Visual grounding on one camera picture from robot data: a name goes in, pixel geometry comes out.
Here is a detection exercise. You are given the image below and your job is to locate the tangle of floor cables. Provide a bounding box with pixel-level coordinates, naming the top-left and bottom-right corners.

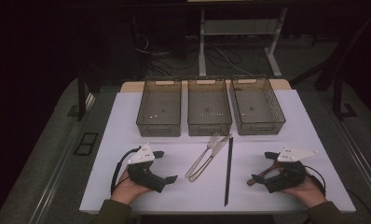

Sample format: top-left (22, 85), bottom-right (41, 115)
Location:
top-left (132, 33), bottom-right (254, 78)

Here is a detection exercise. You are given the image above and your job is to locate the black floor cable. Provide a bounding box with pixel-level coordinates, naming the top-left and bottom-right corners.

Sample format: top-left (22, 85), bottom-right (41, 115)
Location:
top-left (346, 187), bottom-right (371, 224)

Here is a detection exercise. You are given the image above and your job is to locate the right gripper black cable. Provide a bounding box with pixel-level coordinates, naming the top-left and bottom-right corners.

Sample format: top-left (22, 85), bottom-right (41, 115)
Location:
top-left (304, 164), bottom-right (327, 196)

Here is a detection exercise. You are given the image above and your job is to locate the clear brown plastic bin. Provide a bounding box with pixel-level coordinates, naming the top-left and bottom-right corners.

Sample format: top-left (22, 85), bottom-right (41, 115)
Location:
top-left (135, 77), bottom-right (183, 138)
top-left (229, 76), bottom-right (287, 136)
top-left (186, 77), bottom-right (233, 137)

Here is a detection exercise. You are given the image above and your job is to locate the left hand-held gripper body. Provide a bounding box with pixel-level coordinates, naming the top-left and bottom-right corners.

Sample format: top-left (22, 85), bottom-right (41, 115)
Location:
top-left (127, 143), bottom-right (168, 193)

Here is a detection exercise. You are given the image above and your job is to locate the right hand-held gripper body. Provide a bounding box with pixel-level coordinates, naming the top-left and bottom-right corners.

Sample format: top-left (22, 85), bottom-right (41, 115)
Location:
top-left (263, 146), bottom-right (319, 194)

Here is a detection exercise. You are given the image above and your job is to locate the white metal desk frame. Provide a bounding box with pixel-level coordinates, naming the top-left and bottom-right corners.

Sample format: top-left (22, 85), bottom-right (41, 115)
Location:
top-left (198, 7), bottom-right (289, 78)

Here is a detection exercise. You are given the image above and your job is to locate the white table mat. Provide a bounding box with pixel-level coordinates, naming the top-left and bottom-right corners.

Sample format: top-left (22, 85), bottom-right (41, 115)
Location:
top-left (78, 89), bottom-right (357, 216)

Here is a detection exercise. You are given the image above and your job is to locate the black metal stand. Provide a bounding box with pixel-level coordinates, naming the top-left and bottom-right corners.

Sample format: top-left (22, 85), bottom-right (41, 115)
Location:
top-left (76, 68), bottom-right (89, 122)
top-left (332, 74), bottom-right (359, 121)

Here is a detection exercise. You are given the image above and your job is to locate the person's right hand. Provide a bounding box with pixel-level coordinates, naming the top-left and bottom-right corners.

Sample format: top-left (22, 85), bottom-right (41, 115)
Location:
top-left (281, 177), bottom-right (328, 209)

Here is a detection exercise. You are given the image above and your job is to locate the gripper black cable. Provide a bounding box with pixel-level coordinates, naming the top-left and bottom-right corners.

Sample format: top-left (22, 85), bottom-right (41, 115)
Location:
top-left (304, 164), bottom-right (327, 196)
top-left (110, 147), bottom-right (142, 196)

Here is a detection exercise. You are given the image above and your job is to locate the person's left hand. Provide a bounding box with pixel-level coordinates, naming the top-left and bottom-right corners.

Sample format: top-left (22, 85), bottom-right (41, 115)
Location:
top-left (111, 170), bottom-right (154, 206)

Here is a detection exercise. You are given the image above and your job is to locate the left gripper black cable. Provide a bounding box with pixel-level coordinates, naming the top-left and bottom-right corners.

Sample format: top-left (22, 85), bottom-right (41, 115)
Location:
top-left (110, 147), bottom-right (142, 196)

